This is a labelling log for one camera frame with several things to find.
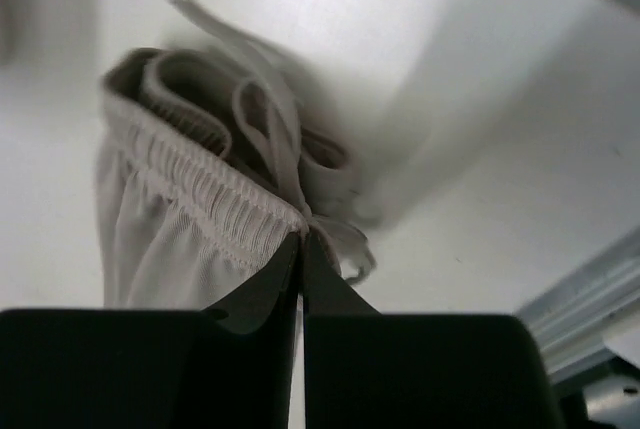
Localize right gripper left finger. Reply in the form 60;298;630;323
1;234;300;428

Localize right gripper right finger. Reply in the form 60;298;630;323
303;234;562;428

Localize grey trousers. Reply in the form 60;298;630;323
95;0;376;309

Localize aluminium front rail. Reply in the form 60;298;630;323
516;242;639;384

